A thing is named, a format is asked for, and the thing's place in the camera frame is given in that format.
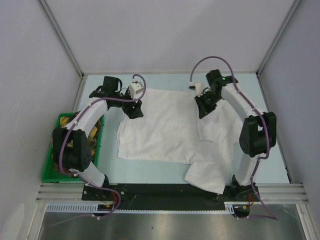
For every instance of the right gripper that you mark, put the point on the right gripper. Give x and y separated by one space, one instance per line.
203 109

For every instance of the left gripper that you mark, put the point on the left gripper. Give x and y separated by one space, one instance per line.
135 112

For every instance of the white long sleeve shirt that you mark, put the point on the white long sleeve shirt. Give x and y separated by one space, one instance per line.
170 130

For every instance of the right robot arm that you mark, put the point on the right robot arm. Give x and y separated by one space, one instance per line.
258 133

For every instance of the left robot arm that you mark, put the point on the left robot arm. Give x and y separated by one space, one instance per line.
106 96

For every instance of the yellow plaid shirt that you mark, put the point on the yellow plaid shirt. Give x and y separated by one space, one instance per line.
79 151

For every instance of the green plastic bin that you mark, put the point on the green plastic bin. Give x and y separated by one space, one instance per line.
51 172

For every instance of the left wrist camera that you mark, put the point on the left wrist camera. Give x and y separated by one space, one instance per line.
136 89

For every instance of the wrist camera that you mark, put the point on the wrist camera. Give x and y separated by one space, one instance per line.
198 87
136 89

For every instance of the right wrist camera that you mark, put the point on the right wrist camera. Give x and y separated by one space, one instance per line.
198 87

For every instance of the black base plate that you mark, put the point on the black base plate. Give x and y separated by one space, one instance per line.
179 197

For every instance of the white cable duct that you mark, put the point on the white cable duct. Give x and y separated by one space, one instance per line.
95 208

